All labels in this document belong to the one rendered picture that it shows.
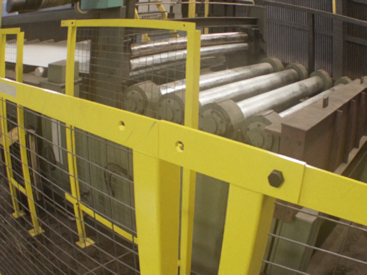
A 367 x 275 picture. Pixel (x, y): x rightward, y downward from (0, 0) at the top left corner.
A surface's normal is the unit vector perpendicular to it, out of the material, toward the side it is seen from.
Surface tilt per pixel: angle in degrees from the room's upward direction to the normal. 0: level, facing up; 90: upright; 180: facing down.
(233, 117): 62
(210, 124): 90
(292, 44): 90
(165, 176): 90
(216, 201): 90
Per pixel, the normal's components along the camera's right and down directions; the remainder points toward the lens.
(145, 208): -0.62, 0.26
